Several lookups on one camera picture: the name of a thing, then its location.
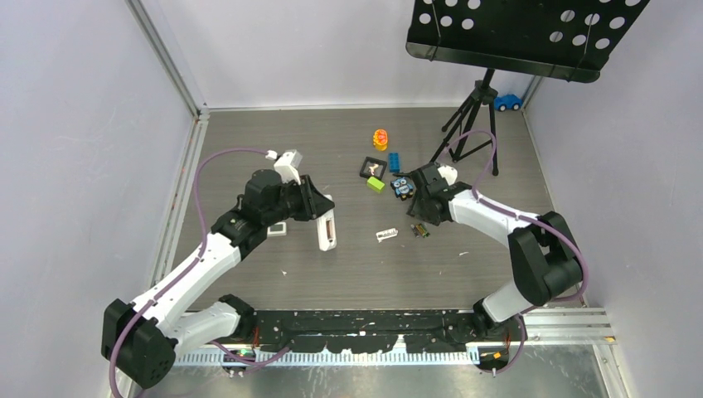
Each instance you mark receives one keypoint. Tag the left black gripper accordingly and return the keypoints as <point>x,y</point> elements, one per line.
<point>312,203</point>

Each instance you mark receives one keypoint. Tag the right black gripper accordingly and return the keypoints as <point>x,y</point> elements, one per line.
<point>415,210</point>

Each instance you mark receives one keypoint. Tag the gold green battery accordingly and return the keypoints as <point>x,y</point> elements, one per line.
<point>422,230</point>

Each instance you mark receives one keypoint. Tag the white remote control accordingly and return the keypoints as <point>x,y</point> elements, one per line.
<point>277,229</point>
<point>326,227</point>

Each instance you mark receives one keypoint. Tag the white battery cover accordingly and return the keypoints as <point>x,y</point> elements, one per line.
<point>386,234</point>

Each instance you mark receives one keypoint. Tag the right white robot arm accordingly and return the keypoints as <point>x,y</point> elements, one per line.
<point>545,261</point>

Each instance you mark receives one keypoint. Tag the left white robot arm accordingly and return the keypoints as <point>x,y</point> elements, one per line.
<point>144,337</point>

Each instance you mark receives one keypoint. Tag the blue owl toy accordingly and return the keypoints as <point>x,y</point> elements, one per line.
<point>402,188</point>

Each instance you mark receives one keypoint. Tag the green block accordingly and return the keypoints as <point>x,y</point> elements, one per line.
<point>375,184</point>

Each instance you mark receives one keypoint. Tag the blue toy brick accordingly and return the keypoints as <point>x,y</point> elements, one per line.
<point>394,164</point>

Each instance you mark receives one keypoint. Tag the orange yellow toy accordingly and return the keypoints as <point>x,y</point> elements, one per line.
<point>380,140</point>

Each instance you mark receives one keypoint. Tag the blue toy car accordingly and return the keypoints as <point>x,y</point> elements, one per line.
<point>507,102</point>

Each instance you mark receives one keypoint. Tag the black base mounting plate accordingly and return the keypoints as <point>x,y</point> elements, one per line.
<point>379,332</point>

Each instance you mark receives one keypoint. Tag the black perforated music stand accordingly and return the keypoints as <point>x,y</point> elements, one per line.
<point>563,40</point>

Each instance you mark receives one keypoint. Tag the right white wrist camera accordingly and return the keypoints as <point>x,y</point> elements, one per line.
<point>448,173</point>

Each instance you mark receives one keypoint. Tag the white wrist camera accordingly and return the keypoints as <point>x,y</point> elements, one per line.
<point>287,166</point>
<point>448,173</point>

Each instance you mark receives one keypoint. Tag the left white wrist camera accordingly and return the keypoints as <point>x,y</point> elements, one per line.
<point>287,166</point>

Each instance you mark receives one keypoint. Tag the black square frame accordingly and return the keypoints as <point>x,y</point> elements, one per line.
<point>373,167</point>

